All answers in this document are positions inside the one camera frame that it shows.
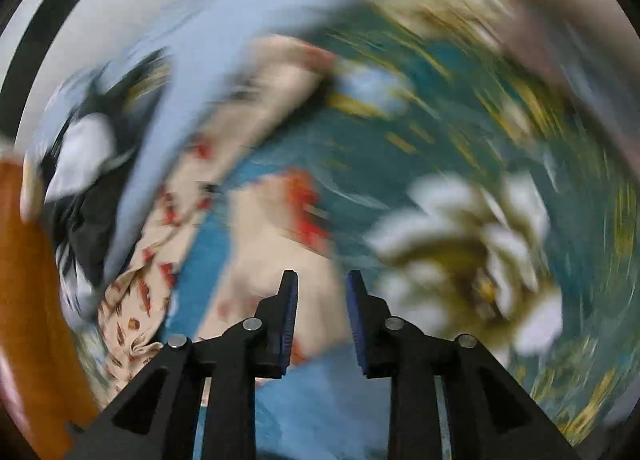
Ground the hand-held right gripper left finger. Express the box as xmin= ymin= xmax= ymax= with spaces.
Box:
xmin=62 ymin=270 xmax=299 ymax=460

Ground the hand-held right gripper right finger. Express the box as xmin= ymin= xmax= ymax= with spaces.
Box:
xmin=345 ymin=270 xmax=581 ymax=460

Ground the cream garment with red print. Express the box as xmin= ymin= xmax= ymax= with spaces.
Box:
xmin=97 ymin=36 xmax=351 ymax=391

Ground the teal floral bed sheet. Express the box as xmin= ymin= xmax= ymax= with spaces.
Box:
xmin=75 ymin=0 xmax=637 ymax=460

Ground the light blue garment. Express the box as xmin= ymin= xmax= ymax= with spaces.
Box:
xmin=30 ymin=0 xmax=381 ymax=291

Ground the orange wooden furniture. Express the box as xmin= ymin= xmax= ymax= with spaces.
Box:
xmin=0 ymin=150 xmax=101 ymax=451

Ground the black and white garment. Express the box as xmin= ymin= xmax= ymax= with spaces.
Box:
xmin=37 ymin=47 xmax=168 ymax=313

